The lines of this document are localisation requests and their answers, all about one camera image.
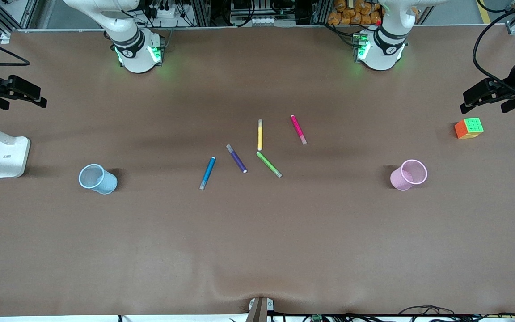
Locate pink mesh cup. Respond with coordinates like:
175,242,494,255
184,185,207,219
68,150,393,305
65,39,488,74
390,159,428,191

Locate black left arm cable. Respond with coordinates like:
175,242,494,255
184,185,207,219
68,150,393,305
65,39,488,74
472,0,515,88

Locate long black cable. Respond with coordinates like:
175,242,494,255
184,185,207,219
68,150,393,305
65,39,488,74
269,312,515,322

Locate colourful puzzle cube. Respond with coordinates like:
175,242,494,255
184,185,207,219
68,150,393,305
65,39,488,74
454,117,485,140

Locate black looped cable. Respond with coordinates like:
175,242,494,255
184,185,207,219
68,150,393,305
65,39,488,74
398,305,457,319

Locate pink marker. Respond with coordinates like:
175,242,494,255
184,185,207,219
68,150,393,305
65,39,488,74
290,115,308,145

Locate white lamp stand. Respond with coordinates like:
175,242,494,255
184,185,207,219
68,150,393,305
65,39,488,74
0,119,31,178

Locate green marker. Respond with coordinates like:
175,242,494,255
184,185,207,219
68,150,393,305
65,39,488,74
256,151,283,178

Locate blue mesh cup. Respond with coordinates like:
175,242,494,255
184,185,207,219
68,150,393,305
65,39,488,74
78,164,118,195

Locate blue marker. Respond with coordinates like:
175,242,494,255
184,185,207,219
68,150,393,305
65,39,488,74
199,157,216,191

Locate purple marker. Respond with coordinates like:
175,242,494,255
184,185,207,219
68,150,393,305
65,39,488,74
226,144,248,174

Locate orange packaged snacks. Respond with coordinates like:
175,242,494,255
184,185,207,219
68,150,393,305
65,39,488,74
328,0,383,26

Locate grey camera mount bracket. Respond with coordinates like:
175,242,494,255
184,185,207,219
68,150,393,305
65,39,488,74
245,297,275,322

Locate white power strip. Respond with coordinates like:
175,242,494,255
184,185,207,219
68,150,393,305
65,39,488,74
148,4,182,19

